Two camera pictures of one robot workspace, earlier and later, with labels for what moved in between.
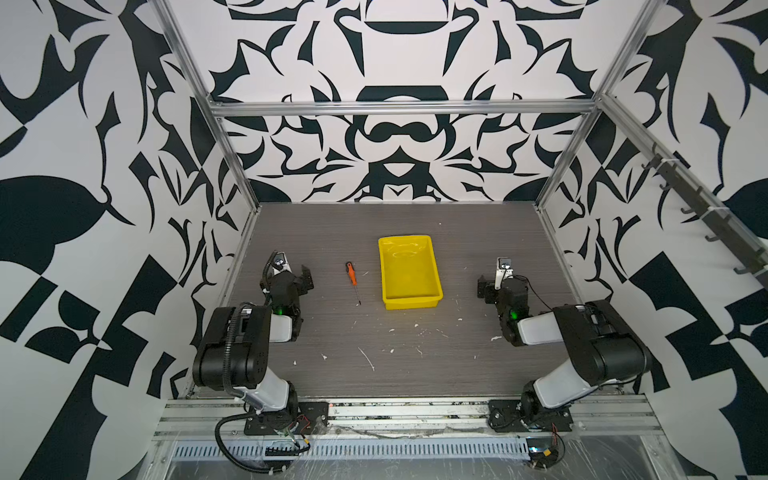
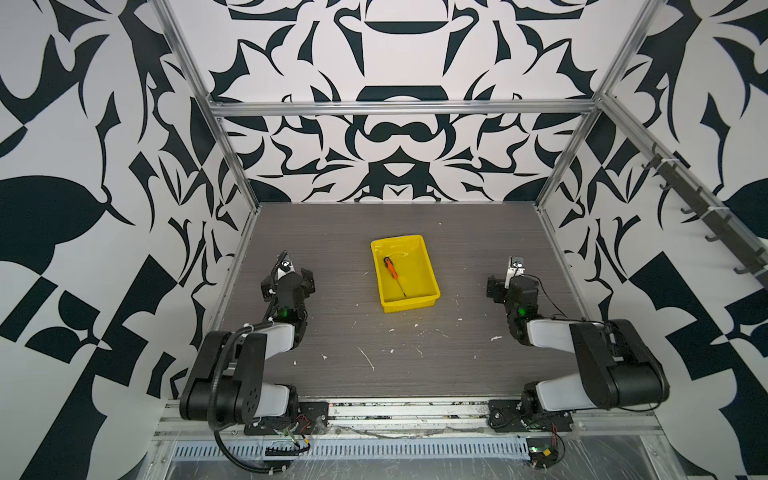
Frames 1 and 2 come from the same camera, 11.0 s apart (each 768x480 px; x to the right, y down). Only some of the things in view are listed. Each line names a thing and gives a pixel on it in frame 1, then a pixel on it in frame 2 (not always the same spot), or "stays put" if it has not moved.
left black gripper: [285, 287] stays put
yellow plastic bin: [409, 272] stays put
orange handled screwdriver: [353, 278] → [390, 266]
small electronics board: [543, 451] stays put
